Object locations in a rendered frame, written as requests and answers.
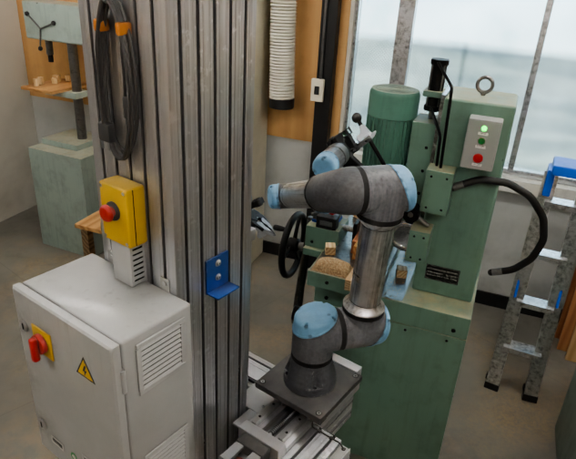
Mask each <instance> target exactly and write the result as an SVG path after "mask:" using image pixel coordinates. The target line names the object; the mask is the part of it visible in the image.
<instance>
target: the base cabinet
mask: <svg viewBox="0 0 576 459"><path fill-rule="evenodd" d="M389 322H390V331H389V336H388V338H387V339H386V340H385V341H384V342H383V343H381V344H377V345H374V346H371V347H359V348H354V349H347V350H341V351H335V352H334V353H335V354H337V355H339V356H341V357H343V358H345V359H347V360H349V361H351V362H354V363H355V364H357V365H359V366H361V367H362V370H361V375H362V381H361V382H360V384H359V389H358V390H357V391H356V392H355V393H354V397H353V404H352V410H351V416H350V417H349V419H348V420H347V421H346V422H345V423H344V424H343V425H342V426H341V427H340V429H339V430H338V431H337V432H336V433H335V434H334V435H335V436H337V437H338V438H340V439H341V440H342V442H341V444H342V445H344V446H345V447H347V448H348V449H349V448H350V452H351V453H353V454H357V455H360V456H362V457H365V458H368V459H439V456H440V448H441V445H442V441H443V437H444V433H445V429H446V425H447V421H448V417H449V413H450V407H451V403H452V398H453V394H454V391H455V387H456V382H457V379H458V375H459V371H460V364H461V360H462V356H463V353H464V348H465V344H466V340H462V339H459V338H455V337H451V336H448V335H444V334H441V333H437V332H434V331H427V330H423V329H421V328H417V327H413V326H409V325H406V324H402V323H399V322H395V321H389Z"/></svg>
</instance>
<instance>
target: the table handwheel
mask: <svg viewBox="0 0 576 459"><path fill-rule="evenodd" d="M295 222H297V223H296V227H295V231H294V235H293V238H292V237H289V235H290V232H291V230H292V228H293V226H294V224H295ZM300 222H301V237H300V239H298V229H299V224H300ZM306 227H307V217H306V215H305V213H304V212H302V211H296V212H295V213H294V214H293V215H292V216H291V217H290V218H289V220H288V223H287V225H286V227H285V229H284V231H283V234H282V238H281V242H280V245H279V251H278V269H279V273H280V275H281V276H282V277H283V278H285V279H288V278H290V277H291V276H293V275H294V273H295V272H296V271H297V269H298V266H299V264H300V260H301V254H302V249H303V244H304V243H303V242H304V238H305V234H306V233H305V232H306ZM286 250H287V251H286ZM291 251H292V252H294V254H295V257H296V258H295V260H294V262H293V264H292V266H291V268H290V269H289V270H288V271H286V266H285V258H286V257H287V255H289V253H290V252H291Z"/></svg>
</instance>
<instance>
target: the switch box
mask: <svg viewBox="0 0 576 459"><path fill-rule="evenodd" d="M502 124H503V118H499V117H486V116H480V115H473V114H472V115H470V119H469V124H468V128H467V133H466V137H465V142H464V147H463V151H462V156H461V161H460V166H461V167H464V168H474V169H479V170H485V171H490V172H492V169H493V165H494V160H495V157H496V153H497V148H498V145H499V140H500V133H501V129H502ZM484 125H485V126H487V127H488V130H487V131H485V132H483V131H481V127H482V126H484ZM479 132H483V133H489V135H488V136H482V135H478V133H479ZM479 138H485V139H486V142H485V144H483V145H480V144H479V143H478V139H479ZM476 145H479V146H484V147H485V149H483V148H475V146H476ZM475 154H481V155H482V156H483V160H482V161H481V163H479V164H481V167H478V166H472V165H471V164H472V162H473V163H476V162H474V161H473V156H474V155H475Z"/></svg>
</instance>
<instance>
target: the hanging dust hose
mask: <svg viewBox="0 0 576 459"><path fill-rule="evenodd" d="M296 1H297V0H271V1H270V3H272V4H270V5H271V7H270V9H271V10H270V11H269V12H270V13H271V14H270V15H271V17H270V19H271V20H270V21H269V22H271V23H270V25H271V27H270V30H269V31H270V32H271V33H269V34H270V39H269V41H270V46H269V47H271V48H270V49H269V50H270V52H269V53H270V55H269V56H270V58H269V59H270V60H269V63H270V64H269V65H270V67H269V68H270V69H269V72H270V73H269V74H270V76H269V77H270V79H269V80H270V81H269V83H270V84H269V86H270V88H269V89H270V90H269V92H270V93H269V94H270V96H269V107H270V108H273V109H277V110H290V109H293V108H294V101H295V97H294V95H295V94H294V92H295V90H294V89H295V88H294V86H295V85H294V84H295V82H294V81H295V79H294V77H295V76H294V75H295V73H294V72H295V70H294V69H295V64H294V63H295V61H294V60H295V59H296V58H295V54H296V53H295V52H294V51H295V50H296V49H295V44H296V43H294V42H296V40H295V38H296V37H295V35H296V34H295V33H296V32H297V31H296V30H295V29H296V28H295V26H296V24H295V23H296V21H295V20H296V19H297V18H296V16H297V15H295V14H296V13H297V12H296V10H297V8H296V7H297V5H296V3H297V2H296Z"/></svg>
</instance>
